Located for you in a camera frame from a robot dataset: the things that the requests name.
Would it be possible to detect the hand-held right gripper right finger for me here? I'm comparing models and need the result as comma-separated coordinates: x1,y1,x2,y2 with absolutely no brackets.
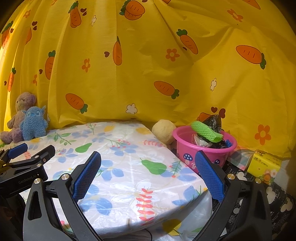
194,150,272,241

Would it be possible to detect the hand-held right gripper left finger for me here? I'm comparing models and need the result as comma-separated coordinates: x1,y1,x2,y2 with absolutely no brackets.
23,151,103,241

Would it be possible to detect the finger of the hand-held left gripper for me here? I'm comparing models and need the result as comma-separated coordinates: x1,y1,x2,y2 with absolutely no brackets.
0,145,56,169
0,143,28,164

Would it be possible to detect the pink mushroom print bucket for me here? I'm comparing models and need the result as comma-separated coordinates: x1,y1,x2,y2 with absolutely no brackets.
172,126,238,175

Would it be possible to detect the green foam fruit net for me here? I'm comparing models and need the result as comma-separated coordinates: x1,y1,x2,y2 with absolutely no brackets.
191,120,224,142

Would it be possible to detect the black plastic bag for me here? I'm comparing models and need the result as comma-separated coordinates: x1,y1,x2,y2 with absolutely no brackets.
192,115,228,149

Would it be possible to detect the blue plush monster toy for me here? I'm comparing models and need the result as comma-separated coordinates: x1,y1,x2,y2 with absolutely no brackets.
20,105,49,141

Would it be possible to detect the floral plastic tablecloth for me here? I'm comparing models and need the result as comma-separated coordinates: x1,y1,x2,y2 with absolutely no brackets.
0,122,212,241

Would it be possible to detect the brown teddy bear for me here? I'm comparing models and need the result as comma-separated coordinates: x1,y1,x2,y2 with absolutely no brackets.
0,92,37,143

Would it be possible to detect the yellow tissue pack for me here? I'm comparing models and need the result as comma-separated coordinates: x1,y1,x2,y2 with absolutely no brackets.
247,149,282,186

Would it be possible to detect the cream plush ball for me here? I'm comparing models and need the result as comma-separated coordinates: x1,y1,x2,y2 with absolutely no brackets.
152,119,176,144

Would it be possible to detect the black printed cloth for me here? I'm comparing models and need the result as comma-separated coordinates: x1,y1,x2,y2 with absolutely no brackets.
213,148,296,241

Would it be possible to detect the yellow carrot print curtain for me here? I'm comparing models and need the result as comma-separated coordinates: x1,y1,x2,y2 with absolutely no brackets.
0,0,296,158

